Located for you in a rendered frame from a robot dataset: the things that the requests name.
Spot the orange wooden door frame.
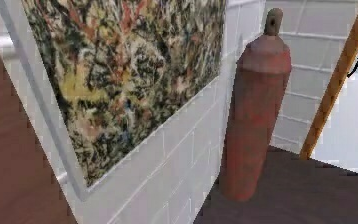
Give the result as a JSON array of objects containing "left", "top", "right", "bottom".
[{"left": 298, "top": 0, "right": 358, "bottom": 161}]

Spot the red gas cylinder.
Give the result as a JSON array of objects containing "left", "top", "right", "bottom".
[{"left": 218, "top": 7, "right": 293, "bottom": 203}]

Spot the brown wooden cabinet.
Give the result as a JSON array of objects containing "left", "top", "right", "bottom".
[{"left": 0, "top": 29, "right": 79, "bottom": 224}]

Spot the abstract splatter wall painting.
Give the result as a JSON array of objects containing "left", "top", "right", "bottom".
[{"left": 0, "top": 0, "right": 229, "bottom": 202}]

